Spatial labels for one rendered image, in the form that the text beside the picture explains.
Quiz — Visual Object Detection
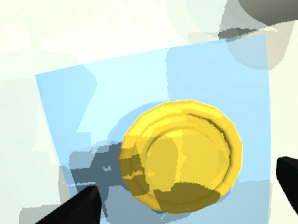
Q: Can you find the grey cylinder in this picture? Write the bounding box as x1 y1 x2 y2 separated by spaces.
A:
238 0 298 24

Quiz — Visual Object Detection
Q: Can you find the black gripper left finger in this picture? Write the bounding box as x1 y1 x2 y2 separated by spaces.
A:
36 185 102 224

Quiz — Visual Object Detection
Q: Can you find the light blue square mat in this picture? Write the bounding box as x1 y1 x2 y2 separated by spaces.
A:
35 34 271 224

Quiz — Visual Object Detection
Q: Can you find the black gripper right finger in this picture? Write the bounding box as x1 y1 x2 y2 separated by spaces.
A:
275 156 298 216

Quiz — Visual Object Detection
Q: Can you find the yellow plate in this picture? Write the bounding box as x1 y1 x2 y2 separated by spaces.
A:
118 100 242 213

